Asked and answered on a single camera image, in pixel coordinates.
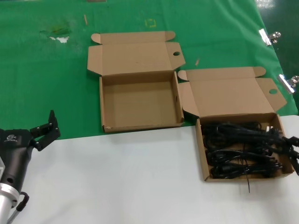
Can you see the grey flat strip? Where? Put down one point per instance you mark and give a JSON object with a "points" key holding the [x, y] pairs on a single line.
{"points": [[97, 1]]}

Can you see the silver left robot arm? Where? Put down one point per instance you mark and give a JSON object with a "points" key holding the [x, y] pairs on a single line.
{"points": [[5, 201]]}

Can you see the small wooden stick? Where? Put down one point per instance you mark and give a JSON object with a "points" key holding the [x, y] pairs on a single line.
{"points": [[85, 19], [197, 62]]}

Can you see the cardboard box with round hole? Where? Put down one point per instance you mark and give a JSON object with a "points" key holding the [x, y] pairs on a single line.
{"points": [[140, 105]]}

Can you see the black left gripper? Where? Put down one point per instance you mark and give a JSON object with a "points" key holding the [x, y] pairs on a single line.
{"points": [[14, 154]]}

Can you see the silver binder clip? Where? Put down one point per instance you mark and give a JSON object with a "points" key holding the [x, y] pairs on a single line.
{"points": [[285, 82], [265, 37]]}

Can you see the green table cloth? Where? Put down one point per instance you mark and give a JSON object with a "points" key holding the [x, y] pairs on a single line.
{"points": [[35, 81]]}

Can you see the grey left wrist camera bracket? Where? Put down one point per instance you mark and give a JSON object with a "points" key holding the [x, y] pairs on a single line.
{"points": [[1, 168]]}

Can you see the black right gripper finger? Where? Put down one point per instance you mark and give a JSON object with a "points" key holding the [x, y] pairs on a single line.
{"points": [[293, 142], [296, 163]]}

